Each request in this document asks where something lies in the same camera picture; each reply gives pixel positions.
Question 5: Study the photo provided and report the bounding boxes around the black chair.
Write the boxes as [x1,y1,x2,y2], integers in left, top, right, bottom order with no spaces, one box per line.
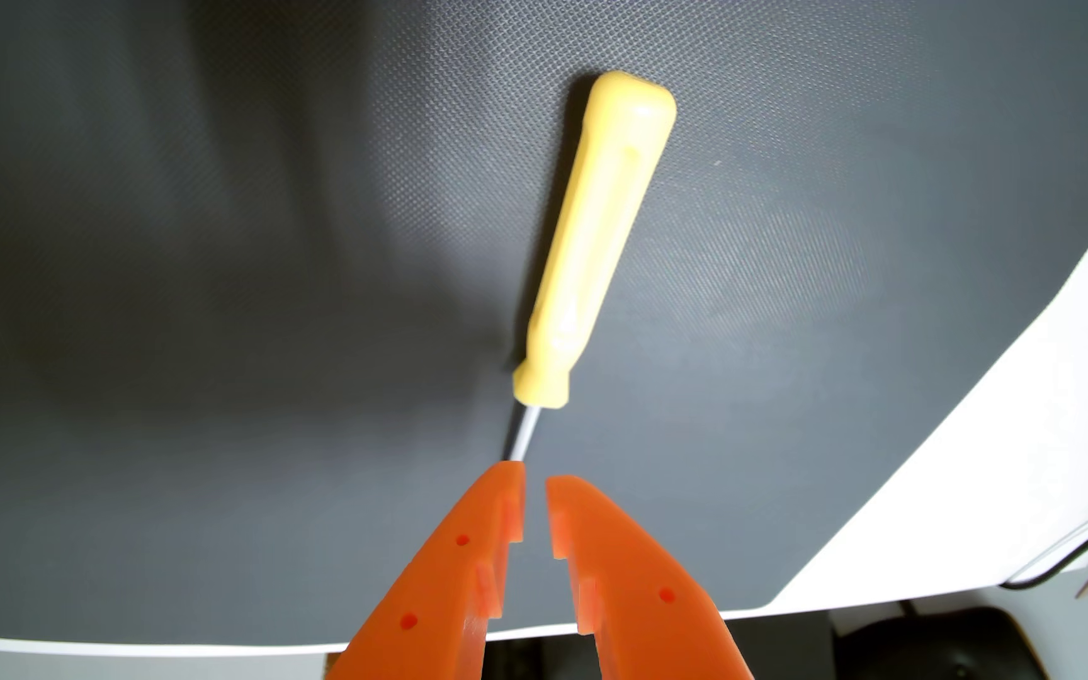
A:
[482,607,1051,680]

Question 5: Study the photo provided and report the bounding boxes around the black cable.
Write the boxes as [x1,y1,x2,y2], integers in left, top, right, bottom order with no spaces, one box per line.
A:
[997,486,1088,592]

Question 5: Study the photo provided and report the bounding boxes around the dark grey textured mat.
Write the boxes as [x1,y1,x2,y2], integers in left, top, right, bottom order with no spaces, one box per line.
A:
[0,0,1088,655]

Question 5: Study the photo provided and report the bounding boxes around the yellow handled screwdriver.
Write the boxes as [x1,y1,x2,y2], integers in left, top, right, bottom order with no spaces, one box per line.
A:
[503,71,678,466]

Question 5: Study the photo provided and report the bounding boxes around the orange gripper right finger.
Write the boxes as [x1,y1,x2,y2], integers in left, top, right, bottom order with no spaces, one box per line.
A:
[545,475,755,680]

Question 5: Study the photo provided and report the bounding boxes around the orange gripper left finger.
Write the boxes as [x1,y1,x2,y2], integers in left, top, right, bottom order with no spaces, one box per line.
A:
[325,460,528,680]

